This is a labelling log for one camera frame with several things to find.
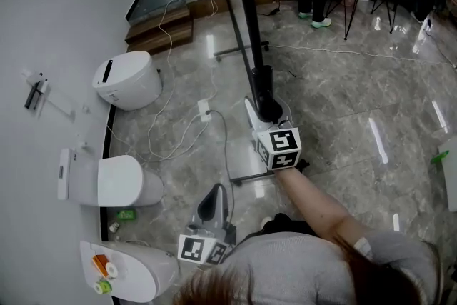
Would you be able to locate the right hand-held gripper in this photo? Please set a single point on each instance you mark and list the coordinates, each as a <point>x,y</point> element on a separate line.
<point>282,146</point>

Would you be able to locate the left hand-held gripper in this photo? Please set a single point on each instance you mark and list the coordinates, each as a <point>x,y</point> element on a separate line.
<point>203,246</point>

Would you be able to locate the person's right forearm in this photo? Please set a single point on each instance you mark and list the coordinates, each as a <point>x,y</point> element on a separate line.
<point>314,207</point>

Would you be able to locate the white power strip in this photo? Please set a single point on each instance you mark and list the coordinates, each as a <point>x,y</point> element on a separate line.
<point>203,110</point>

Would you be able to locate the person's legs in black trousers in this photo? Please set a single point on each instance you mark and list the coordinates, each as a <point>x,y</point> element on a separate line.
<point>285,223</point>

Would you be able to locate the white tankless toilet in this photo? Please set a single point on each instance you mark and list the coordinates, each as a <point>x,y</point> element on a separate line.
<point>143,271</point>

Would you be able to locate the white toilet with tank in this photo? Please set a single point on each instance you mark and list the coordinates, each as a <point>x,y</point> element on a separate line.
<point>121,182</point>

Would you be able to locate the small white bottle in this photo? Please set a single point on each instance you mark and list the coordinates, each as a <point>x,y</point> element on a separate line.
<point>114,227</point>

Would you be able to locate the person's grey sweater torso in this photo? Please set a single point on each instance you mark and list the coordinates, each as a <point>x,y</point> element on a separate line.
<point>303,271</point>

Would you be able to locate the white paper roll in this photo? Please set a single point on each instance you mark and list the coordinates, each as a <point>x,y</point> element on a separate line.
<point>111,270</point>

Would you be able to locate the orange box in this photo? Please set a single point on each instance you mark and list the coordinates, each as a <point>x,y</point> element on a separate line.
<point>99,265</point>

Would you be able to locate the green tape roll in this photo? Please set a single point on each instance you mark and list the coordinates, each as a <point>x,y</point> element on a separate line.
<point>104,286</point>

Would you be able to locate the wooden steps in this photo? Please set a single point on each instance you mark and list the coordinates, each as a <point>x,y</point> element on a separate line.
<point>160,28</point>

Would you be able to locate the white toilet with black strip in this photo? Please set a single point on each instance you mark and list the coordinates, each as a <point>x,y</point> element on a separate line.
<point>132,82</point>

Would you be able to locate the green bottle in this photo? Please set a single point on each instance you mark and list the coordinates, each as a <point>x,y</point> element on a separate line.
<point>440,157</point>

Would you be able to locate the white bathtub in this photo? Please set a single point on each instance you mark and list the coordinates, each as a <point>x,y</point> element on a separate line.
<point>450,178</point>

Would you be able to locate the black and white wall fixture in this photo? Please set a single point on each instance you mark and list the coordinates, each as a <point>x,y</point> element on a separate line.
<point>34,94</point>

